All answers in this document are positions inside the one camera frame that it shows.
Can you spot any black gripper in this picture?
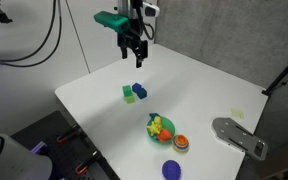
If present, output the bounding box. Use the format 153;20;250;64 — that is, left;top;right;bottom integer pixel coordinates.
116;26;149;69

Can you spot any yellow spiky toy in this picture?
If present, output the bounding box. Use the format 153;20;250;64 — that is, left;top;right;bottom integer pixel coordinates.
146;121;164;136

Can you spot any teal toy figure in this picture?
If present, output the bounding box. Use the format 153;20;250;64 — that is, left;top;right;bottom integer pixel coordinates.
148;112;161;120

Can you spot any yellow toy figure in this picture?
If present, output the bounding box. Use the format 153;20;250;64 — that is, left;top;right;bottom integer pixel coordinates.
153;115;163;126

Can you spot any green bowl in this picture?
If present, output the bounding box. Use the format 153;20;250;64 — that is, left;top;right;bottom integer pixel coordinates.
146;115;176;144

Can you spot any orange toy figure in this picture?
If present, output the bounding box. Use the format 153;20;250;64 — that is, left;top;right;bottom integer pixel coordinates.
156;128;173;143

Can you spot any blue cube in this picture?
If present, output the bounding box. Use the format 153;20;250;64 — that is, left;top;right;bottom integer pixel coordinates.
136;88;149;100
131;82;143;94

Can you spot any light green cube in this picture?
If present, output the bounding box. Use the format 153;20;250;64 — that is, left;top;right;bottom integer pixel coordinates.
124;95;136;104

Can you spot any black orange-tipped clamp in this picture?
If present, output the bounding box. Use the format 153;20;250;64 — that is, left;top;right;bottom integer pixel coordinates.
56;124;82;145
75;150;102;176

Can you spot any rainbow stacking cup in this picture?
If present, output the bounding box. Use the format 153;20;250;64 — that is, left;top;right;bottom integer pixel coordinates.
172;134;190;154

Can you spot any black perforated base board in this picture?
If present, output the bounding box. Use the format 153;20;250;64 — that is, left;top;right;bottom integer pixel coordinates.
10;109;120;180

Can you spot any yellow-green tape patch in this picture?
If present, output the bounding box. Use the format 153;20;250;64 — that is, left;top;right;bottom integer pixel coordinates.
230;107;245;120

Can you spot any purple lid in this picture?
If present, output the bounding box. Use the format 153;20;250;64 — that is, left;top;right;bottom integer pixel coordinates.
161;159;184;180

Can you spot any grey metal mounting plate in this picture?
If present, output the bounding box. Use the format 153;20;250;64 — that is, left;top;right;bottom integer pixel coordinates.
211;117;269;162

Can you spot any black tripod stand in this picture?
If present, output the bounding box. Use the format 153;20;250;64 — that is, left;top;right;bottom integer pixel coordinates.
261;48;288;98

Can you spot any teal wrist camera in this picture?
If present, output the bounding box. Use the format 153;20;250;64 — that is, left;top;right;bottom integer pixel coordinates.
93;10;131;34

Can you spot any black cable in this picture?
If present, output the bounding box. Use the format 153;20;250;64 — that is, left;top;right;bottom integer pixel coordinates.
0;0;63;68
0;0;58;65

